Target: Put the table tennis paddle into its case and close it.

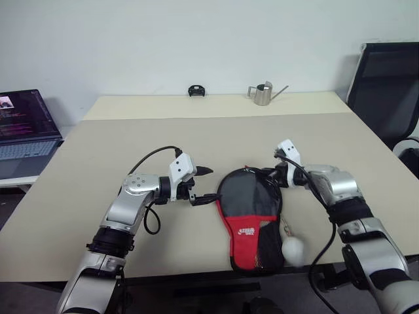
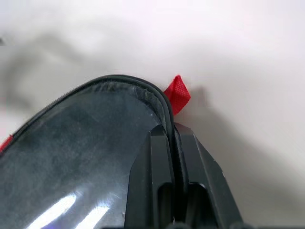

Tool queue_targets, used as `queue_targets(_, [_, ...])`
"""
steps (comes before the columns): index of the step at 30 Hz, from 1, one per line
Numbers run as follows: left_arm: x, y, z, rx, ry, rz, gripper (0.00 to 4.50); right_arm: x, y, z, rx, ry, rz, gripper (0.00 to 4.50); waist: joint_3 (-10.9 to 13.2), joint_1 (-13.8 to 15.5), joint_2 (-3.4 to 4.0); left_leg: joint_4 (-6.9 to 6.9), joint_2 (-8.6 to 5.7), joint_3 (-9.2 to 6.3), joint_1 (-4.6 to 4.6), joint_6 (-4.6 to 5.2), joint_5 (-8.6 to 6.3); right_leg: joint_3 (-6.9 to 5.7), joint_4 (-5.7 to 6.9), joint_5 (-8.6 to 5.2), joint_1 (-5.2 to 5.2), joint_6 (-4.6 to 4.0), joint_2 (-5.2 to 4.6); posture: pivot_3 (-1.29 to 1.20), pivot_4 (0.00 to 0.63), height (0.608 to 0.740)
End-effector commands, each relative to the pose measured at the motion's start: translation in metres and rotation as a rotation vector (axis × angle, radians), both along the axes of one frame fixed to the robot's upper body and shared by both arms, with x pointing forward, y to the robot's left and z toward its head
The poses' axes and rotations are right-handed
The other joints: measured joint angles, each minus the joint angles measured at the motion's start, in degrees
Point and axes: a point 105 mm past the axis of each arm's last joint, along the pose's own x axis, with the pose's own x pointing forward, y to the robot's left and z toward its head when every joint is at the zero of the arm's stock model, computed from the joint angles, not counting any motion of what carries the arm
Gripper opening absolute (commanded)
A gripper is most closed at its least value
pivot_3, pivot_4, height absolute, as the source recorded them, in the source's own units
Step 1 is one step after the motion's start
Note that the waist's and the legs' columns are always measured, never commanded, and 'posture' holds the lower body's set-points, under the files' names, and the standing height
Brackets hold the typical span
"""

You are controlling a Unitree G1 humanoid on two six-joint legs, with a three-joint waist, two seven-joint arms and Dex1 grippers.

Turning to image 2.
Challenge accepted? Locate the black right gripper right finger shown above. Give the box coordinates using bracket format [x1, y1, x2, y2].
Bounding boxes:
[174, 123, 244, 229]

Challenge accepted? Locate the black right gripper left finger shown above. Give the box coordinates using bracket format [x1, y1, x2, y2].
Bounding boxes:
[123, 125, 176, 229]

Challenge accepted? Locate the red and black paddle case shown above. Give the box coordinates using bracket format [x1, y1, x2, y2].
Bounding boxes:
[0, 74, 193, 229]

